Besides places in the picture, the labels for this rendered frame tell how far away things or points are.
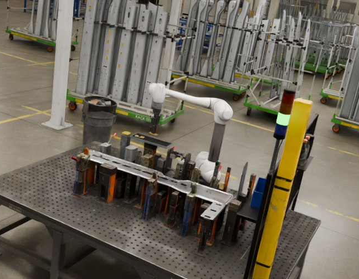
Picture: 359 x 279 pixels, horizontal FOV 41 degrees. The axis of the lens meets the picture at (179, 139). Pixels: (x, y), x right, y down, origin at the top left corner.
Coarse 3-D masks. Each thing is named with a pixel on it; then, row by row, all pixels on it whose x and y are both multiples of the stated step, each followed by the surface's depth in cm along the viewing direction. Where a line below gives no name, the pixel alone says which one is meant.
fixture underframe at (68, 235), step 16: (16, 208) 393; (16, 224) 446; (48, 224) 379; (0, 240) 413; (64, 240) 378; (80, 240) 367; (32, 256) 399; (64, 256) 389; (80, 256) 412; (304, 256) 441; (64, 272) 385; (144, 272) 343; (160, 272) 337
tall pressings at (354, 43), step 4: (356, 28) 1206; (356, 32) 1209; (356, 36) 1211; (352, 40) 1211; (356, 40) 1212; (352, 44) 1214; (356, 44) 1214; (356, 48) 1217; (348, 56) 1222; (352, 56) 1225; (348, 60) 1226; (344, 76) 1236; (348, 76) 1237; (344, 84) 1245; (340, 88) 1243; (344, 92) 1248
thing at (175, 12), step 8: (176, 0) 1000; (176, 8) 1005; (176, 16) 1009; (176, 24) 1019; (176, 32) 1024; (168, 40) 1030; (176, 40) 1024; (168, 48) 1034; (168, 56) 1038; (168, 80) 1060; (168, 88) 1071; (168, 96) 1060
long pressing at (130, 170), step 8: (96, 152) 429; (96, 160) 412; (104, 160) 415; (112, 160) 418; (120, 160) 420; (120, 168) 404; (128, 168) 406; (136, 168) 409; (144, 168) 411; (144, 176) 396; (160, 176) 401; (168, 184) 389; (176, 184) 390; (200, 184) 397; (184, 192) 380; (200, 192) 383; (208, 192) 386; (216, 192) 388; (224, 192) 390; (208, 200) 373; (216, 200) 373; (224, 200) 376
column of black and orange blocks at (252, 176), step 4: (252, 176) 381; (252, 180) 382; (252, 184) 383; (248, 188) 385; (252, 188) 385; (248, 192) 386; (248, 196) 387; (244, 220) 394; (240, 224) 398; (244, 224) 397; (240, 228) 396
